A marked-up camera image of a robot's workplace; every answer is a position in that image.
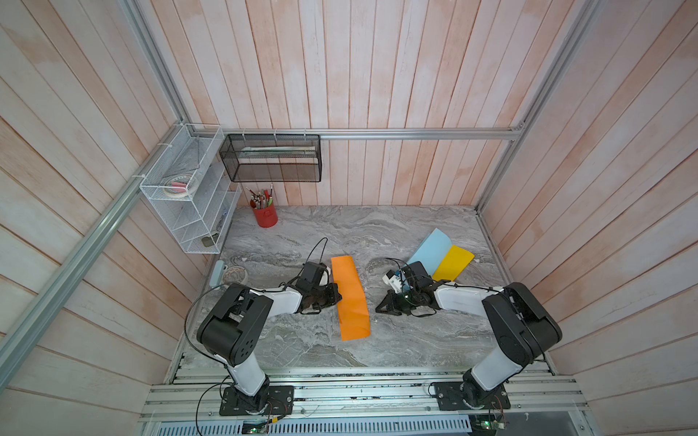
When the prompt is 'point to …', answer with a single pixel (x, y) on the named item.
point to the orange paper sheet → (352, 299)
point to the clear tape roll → (235, 275)
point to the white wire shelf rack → (200, 222)
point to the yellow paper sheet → (454, 264)
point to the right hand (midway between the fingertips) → (376, 308)
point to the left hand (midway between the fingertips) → (341, 300)
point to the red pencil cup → (266, 217)
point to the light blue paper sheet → (433, 250)
